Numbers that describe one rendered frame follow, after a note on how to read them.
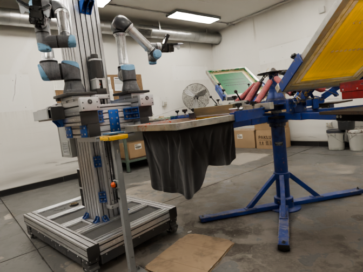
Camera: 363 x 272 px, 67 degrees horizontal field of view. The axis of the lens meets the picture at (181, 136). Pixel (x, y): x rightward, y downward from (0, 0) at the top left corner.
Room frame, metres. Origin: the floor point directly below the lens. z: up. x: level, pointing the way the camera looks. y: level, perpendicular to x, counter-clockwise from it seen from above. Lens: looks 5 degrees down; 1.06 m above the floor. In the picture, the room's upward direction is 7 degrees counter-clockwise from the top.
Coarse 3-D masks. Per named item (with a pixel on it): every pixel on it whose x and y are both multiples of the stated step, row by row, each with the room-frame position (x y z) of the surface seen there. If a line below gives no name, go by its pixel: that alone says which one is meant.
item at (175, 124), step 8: (168, 120) 2.14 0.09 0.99; (176, 120) 2.19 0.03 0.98; (184, 120) 2.24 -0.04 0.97; (192, 120) 1.60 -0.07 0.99; (200, 120) 1.60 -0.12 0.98; (208, 120) 1.64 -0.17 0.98; (216, 120) 1.68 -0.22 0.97; (224, 120) 1.73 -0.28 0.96; (232, 120) 1.78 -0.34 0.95; (128, 128) 1.90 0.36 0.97; (136, 128) 1.82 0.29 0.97; (144, 128) 1.74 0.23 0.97; (152, 128) 1.67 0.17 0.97; (160, 128) 1.60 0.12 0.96; (168, 128) 1.55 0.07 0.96; (176, 128) 1.49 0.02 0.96; (184, 128) 1.52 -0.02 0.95
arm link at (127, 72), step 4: (128, 64) 2.32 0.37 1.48; (132, 64) 2.35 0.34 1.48; (120, 68) 2.34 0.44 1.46; (124, 68) 2.31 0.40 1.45; (128, 68) 2.31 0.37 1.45; (132, 68) 2.33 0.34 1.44; (120, 72) 2.38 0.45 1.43; (124, 72) 2.31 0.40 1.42; (128, 72) 2.31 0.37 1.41; (132, 72) 2.32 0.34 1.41; (120, 76) 2.41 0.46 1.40; (124, 76) 2.31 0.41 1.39; (128, 76) 2.31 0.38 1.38; (132, 76) 2.32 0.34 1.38
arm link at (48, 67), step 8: (48, 0) 1.95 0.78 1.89; (48, 24) 1.95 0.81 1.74; (48, 56) 1.92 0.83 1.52; (40, 64) 1.91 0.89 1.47; (48, 64) 1.90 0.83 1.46; (56, 64) 1.94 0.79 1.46; (40, 72) 1.89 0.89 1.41; (48, 72) 1.90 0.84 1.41; (56, 72) 1.92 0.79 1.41; (48, 80) 1.95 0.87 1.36
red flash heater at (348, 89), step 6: (342, 84) 1.46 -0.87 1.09; (348, 84) 1.42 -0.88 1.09; (354, 84) 1.39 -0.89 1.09; (360, 84) 1.35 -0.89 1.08; (342, 90) 1.46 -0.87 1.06; (348, 90) 1.43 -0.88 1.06; (354, 90) 1.39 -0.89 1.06; (360, 90) 1.36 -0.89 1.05; (342, 96) 1.47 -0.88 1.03; (348, 96) 1.43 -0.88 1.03; (354, 96) 1.40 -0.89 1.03; (360, 96) 1.36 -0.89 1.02
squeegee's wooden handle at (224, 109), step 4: (228, 104) 1.96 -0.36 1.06; (232, 104) 1.93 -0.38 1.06; (196, 108) 2.22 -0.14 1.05; (200, 108) 2.18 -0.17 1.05; (204, 108) 2.14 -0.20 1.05; (208, 108) 2.11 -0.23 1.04; (212, 108) 2.08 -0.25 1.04; (216, 108) 2.05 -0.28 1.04; (220, 108) 2.01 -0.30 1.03; (224, 108) 1.99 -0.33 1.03; (228, 108) 1.95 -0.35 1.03; (196, 112) 2.22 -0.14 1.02; (200, 112) 2.18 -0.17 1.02; (204, 112) 2.15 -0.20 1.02; (208, 112) 2.12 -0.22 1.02; (212, 112) 2.08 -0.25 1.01; (216, 112) 2.05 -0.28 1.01; (220, 112) 2.02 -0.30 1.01; (224, 112) 1.99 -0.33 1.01; (228, 112) 1.96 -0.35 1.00
